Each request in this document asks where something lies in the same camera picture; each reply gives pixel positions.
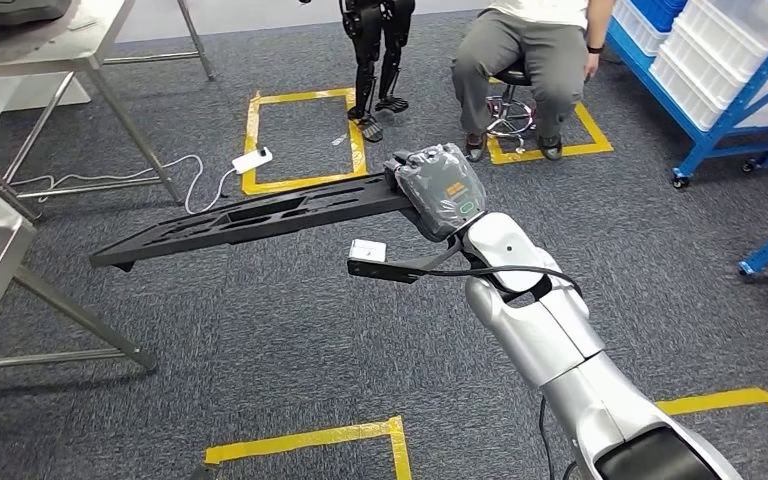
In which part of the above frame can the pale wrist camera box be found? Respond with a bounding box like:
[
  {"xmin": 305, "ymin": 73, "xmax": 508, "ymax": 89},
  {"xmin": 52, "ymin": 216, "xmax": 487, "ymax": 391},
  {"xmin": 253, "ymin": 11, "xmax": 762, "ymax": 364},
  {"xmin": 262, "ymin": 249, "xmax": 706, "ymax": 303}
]
[{"xmin": 348, "ymin": 239, "xmax": 389, "ymax": 263}]

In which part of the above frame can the yellow floor tape square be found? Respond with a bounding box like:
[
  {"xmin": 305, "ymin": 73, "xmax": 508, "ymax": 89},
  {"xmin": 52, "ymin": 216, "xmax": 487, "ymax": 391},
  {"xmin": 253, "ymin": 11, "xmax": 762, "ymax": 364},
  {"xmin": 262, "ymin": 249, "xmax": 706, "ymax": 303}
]
[
  {"xmin": 486, "ymin": 76, "xmax": 615, "ymax": 167},
  {"xmin": 241, "ymin": 87, "xmax": 370, "ymax": 197},
  {"xmin": 203, "ymin": 415, "xmax": 413, "ymax": 480}
]

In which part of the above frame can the black plastic plate bracket part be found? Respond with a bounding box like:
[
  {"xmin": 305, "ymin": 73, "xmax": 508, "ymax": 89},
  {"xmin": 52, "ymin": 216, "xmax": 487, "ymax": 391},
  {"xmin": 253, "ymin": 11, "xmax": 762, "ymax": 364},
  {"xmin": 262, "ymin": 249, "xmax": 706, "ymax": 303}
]
[{"xmin": 89, "ymin": 172, "xmax": 418, "ymax": 273}]

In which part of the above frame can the white power cable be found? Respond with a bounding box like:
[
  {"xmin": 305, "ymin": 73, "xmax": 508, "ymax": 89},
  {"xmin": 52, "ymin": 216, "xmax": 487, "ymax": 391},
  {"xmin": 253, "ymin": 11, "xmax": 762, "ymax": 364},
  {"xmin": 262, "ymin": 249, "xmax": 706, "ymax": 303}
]
[{"xmin": 9, "ymin": 154, "xmax": 238, "ymax": 217}]

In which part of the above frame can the white cabinet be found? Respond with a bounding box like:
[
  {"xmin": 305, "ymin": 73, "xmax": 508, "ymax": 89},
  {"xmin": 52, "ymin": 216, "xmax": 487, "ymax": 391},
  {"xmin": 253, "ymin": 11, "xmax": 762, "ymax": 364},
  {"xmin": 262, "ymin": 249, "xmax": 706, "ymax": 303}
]
[{"xmin": 2, "ymin": 69, "xmax": 94, "ymax": 113}]

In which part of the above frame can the dark grey device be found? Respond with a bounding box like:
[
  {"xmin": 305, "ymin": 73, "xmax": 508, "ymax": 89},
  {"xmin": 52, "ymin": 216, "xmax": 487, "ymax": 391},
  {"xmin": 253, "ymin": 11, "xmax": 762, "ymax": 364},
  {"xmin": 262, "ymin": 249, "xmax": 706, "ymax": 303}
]
[{"xmin": 0, "ymin": 0, "xmax": 73, "ymax": 26}]

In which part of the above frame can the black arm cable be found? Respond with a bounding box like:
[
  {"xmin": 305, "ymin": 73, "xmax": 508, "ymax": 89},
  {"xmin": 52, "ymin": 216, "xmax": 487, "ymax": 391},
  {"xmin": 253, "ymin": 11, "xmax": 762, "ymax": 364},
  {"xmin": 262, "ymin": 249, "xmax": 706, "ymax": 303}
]
[{"xmin": 538, "ymin": 396, "xmax": 579, "ymax": 480}]

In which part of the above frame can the black round stool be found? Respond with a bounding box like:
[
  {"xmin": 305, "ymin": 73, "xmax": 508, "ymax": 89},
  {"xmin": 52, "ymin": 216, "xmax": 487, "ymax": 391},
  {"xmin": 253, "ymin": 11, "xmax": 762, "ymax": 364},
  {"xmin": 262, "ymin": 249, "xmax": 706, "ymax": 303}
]
[{"xmin": 486, "ymin": 62, "xmax": 538, "ymax": 155}]

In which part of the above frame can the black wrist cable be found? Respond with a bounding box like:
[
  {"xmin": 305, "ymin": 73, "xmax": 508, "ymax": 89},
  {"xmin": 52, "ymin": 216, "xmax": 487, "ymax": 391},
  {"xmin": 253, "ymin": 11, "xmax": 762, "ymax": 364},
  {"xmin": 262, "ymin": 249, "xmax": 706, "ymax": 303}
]
[{"xmin": 423, "ymin": 264, "xmax": 584, "ymax": 299}]

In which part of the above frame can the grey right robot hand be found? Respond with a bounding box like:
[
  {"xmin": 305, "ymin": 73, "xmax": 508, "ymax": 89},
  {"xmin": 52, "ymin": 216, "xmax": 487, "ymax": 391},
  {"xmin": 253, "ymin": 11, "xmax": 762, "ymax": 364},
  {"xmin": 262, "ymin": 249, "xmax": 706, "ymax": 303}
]
[{"xmin": 383, "ymin": 143, "xmax": 488, "ymax": 243}]

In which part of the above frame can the black humanoid robot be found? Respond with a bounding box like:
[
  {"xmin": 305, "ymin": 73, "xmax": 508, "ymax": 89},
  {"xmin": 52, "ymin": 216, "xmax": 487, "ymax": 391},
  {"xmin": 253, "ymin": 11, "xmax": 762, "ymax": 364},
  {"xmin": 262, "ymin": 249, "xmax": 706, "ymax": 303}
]
[{"xmin": 297, "ymin": 0, "xmax": 417, "ymax": 144}]

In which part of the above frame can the person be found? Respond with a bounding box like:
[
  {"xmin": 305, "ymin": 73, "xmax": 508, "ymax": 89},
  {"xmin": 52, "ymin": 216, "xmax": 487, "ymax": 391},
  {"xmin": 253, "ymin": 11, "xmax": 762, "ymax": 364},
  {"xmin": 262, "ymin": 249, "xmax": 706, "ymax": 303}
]
[{"xmin": 451, "ymin": 0, "xmax": 617, "ymax": 164}]

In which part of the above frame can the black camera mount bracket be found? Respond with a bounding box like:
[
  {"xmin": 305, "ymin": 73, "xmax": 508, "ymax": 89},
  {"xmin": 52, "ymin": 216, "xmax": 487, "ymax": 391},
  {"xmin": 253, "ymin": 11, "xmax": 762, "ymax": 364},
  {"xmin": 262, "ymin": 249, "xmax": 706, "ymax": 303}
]
[{"xmin": 347, "ymin": 238, "xmax": 465, "ymax": 285}]

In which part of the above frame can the blue plastic crate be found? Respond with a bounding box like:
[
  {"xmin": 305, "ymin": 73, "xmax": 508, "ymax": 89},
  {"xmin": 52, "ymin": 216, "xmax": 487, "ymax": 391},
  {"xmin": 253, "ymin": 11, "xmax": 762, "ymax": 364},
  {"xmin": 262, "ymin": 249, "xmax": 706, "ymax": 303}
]
[{"xmin": 630, "ymin": 0, "xmax": 688, "ymax": 33}]

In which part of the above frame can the white power strip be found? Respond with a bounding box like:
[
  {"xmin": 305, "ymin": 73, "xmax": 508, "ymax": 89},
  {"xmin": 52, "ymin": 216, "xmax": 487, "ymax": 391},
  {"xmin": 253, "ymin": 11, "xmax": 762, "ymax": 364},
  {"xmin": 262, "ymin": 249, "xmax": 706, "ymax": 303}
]
[{"xmin": 231, "ymin": 146, "xmax": 275, "ymax": 176}]

